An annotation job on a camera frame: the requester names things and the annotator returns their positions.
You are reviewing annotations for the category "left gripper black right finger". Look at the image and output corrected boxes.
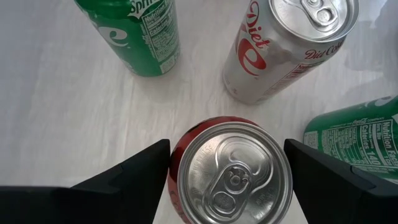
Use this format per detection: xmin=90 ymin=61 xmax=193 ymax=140
xmin=283 ymin=138 xmax=398 ymax=224

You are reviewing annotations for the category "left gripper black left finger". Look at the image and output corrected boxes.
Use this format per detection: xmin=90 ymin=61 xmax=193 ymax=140
xmin=0 ymin=138 xmax=172 ymax=224

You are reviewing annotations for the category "red cola can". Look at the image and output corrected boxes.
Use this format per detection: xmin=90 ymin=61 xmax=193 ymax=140
xmin=167 ymin=116 xmax=294 ymax=224

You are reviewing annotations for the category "silver diet cola can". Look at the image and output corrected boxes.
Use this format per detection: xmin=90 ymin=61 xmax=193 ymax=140
xmin=222 ymin=0 xmax=361 ymax=106

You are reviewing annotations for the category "green Sprite can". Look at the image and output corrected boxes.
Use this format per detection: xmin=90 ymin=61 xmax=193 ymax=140
xmin=303 ymin=95 xmax=398 ymax=184
xmin=73 ymin=0 xmax=181 ymax=78

